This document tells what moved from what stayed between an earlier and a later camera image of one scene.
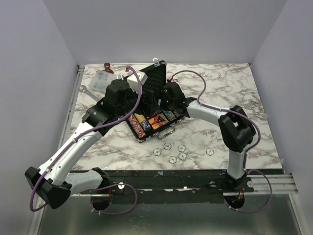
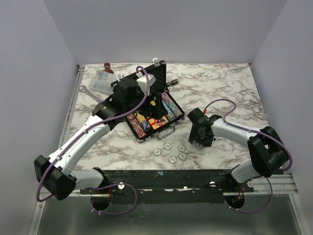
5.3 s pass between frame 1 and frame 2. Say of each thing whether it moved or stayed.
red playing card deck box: stayed
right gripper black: moved
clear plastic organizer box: stayed
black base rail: stayed
